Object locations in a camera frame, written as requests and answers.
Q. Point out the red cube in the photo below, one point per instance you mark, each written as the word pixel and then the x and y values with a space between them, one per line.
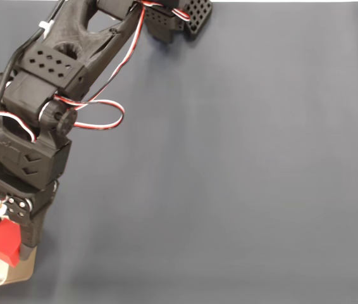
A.
pixel 3 240

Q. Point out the beige box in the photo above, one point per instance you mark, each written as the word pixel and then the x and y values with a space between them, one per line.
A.
pixel 24 269

